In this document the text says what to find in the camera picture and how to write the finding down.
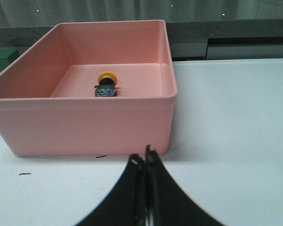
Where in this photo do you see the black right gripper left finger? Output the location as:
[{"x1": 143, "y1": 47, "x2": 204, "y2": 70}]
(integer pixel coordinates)
[{"x1": 77, "y1": 154, "x2": 146, "y2": 226}]

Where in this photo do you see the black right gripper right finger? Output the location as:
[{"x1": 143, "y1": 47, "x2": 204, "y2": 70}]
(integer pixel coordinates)
[{"x1": 145, "y1": 145, "x2": 223, "y2": 226}]

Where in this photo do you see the pink plastic bin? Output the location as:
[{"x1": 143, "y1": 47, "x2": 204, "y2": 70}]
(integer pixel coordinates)
[{"x1": 0, "y1": 20, "x2": 177, "y2": 156}]

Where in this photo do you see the grey stone countertop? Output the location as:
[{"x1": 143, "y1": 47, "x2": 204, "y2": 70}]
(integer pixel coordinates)
[{"x1": 0, "y1": 19, "x2": 283, "y2": 47}]

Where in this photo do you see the green cube near bin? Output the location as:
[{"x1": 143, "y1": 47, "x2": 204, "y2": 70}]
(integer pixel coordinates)
[{"x1": 0, "y1": 49, "x2": 19, "y2": 73}]

